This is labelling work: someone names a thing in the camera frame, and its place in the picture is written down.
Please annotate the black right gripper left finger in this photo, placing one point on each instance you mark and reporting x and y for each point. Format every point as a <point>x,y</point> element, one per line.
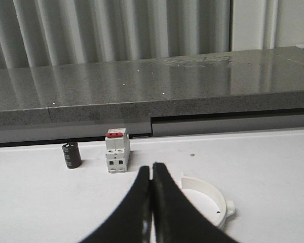
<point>131,220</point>

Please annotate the grey stone countertop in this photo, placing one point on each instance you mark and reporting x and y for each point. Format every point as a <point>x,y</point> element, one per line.
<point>241,81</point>

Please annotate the black cylindrical capacitor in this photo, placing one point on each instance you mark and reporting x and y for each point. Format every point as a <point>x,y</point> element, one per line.
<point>72,155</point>

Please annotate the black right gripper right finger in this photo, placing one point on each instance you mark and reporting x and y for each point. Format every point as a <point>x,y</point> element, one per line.
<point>176,219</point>

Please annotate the white circuit breaker red switch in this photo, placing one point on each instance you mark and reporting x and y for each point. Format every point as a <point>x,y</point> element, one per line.
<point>117,150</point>

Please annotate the white half-ring pipe clamp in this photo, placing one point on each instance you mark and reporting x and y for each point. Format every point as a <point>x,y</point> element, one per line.
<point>226,207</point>

